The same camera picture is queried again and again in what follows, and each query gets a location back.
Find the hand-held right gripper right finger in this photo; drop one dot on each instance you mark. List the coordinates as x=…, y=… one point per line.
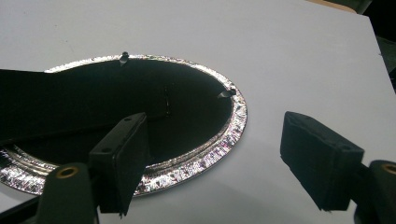
x=320, y=165

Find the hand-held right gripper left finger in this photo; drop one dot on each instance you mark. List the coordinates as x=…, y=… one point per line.
x=118, y=168

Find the oval pearl picture frame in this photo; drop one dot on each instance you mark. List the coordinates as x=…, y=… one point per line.
x=186, y=130

